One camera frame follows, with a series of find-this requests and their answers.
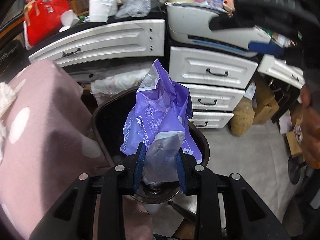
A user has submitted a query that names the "purple plastic bag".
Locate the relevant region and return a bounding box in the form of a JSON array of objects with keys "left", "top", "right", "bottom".
[{"left": 120, "top": 60, "right": 202, "bottom": 182}]

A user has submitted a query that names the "black trash bin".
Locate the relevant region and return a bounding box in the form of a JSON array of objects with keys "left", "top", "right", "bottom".
[{"left": 88, "top": 89, "right": 209, "bottom": 204}]

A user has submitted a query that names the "person's right hand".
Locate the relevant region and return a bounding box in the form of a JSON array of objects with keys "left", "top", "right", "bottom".
[{"left": 300, "top": 85, "right": 320, "bottom": 169}]

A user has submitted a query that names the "right side white drawer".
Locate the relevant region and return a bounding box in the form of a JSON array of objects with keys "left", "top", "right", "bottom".
[{"left": 257, "top": 55, "right": 305, "bottom": 89}]

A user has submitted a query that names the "cardboard box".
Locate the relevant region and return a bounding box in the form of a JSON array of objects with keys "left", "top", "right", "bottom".
[{"left": 253, "top": 73, "right": 279, "bottom": 125}]

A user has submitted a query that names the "white bottom drawer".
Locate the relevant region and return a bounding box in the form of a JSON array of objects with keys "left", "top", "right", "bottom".
[{"left": 189, "top": 111, "right": 234, "bottom": 129}]

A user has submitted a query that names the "tan burlap sack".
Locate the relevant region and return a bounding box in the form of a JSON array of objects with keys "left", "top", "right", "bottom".
[{"left": 230, "top": 97, "right": 255, "bottom": 136}]

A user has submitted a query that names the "white printer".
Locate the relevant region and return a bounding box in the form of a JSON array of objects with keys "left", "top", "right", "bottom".
[{"left": 165, "top": 2, "right": 271, "bottom": 58}]

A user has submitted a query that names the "white upper drawer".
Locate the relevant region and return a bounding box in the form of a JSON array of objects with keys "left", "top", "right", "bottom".
[{"left": 169, "top": 47, "right": 258, "bottom": 89}]

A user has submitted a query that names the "pink polka dot tablecloth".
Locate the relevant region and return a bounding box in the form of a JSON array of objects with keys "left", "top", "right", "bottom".
[{"left": 1, "top": 60, "right": 153, "bottom": 239}]

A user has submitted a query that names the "white middle drawer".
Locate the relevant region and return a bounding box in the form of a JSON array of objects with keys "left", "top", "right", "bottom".
[{"left": 182, "top": 83, "right": 245, "bottom": 112}]

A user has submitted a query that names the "long white top drawer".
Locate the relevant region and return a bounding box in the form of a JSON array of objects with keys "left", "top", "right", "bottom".
[{"left": 29, "top": 19, "right": 165, "bottom": 67}]

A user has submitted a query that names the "clear plastic bag on counter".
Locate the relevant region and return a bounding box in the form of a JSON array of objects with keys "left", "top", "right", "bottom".
[{"left": 115, "top": 0, "right": 152, "bottom": 18}]

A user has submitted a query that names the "white paper cup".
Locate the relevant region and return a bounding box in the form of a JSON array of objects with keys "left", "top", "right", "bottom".
[{"left": 59, "top": 10, "right": 80, "bottom": 32}]

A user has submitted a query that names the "red gift bag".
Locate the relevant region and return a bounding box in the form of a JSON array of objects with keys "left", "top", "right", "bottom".
[{"left": 23, "top": 0, "right": 70, "bottom": 50}]

